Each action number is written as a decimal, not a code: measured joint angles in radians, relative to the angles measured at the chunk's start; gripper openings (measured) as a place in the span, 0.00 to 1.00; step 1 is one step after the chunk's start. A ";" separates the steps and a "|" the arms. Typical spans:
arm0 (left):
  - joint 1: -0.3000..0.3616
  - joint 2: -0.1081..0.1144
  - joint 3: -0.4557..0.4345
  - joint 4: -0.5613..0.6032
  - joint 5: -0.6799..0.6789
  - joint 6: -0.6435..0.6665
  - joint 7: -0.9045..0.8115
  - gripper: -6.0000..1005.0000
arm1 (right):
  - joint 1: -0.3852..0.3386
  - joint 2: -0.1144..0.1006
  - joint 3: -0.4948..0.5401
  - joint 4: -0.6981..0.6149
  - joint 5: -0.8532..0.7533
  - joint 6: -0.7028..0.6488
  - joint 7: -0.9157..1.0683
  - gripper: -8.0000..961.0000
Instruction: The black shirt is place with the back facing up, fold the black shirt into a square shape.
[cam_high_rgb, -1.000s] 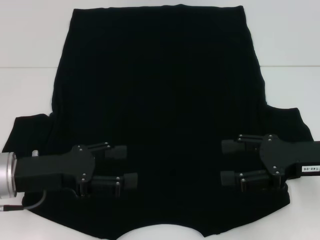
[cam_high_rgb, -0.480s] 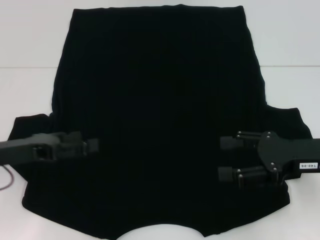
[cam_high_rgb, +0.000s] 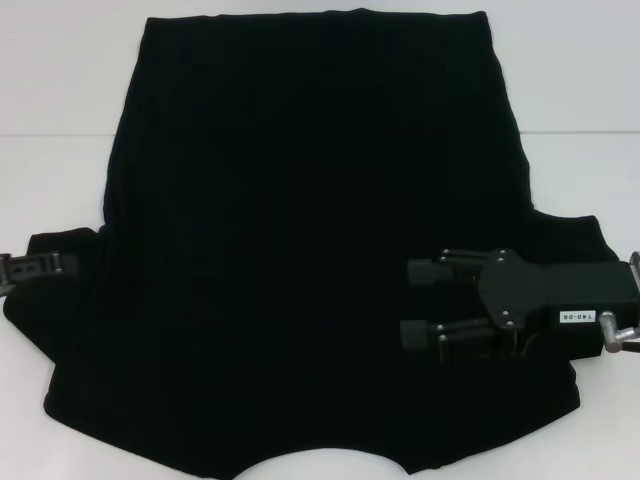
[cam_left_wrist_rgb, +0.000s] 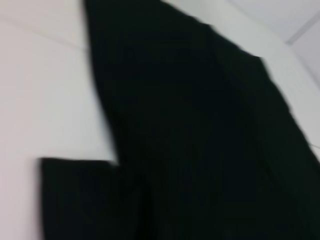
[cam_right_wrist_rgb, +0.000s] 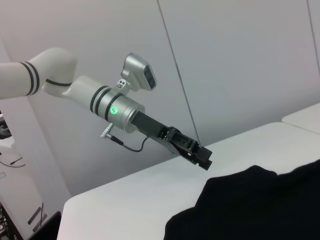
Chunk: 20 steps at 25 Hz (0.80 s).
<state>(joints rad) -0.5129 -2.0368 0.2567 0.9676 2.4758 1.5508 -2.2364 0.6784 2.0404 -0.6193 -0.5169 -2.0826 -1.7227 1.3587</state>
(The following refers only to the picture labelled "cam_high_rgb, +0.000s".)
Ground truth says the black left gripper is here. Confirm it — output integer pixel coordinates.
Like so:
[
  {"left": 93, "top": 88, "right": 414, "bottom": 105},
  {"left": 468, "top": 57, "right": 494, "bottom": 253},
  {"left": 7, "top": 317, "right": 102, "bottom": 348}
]
[{"left": 0, "top": 251, "right": 80, "bottom": 292}]

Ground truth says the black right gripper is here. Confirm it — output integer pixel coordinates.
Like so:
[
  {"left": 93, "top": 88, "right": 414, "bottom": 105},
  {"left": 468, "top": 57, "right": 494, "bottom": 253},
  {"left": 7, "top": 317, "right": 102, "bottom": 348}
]
[{"left": 399, "top": 247, "right": 640, "bottom": 364}]

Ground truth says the black shirt with FREE print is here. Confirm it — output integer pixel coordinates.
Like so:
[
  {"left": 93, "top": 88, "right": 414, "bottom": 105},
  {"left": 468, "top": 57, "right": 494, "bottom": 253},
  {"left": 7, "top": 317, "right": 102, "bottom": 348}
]
[{"left": 0, "top": 7, "right": 620, "bottom": 480}]

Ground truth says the right gripper cable with plugs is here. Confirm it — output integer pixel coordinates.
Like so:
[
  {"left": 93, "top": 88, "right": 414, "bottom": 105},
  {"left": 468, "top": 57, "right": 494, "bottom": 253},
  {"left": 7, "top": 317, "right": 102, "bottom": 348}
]
[{"left": 598, "top": 309, "right": 640, "bottom": 356}]

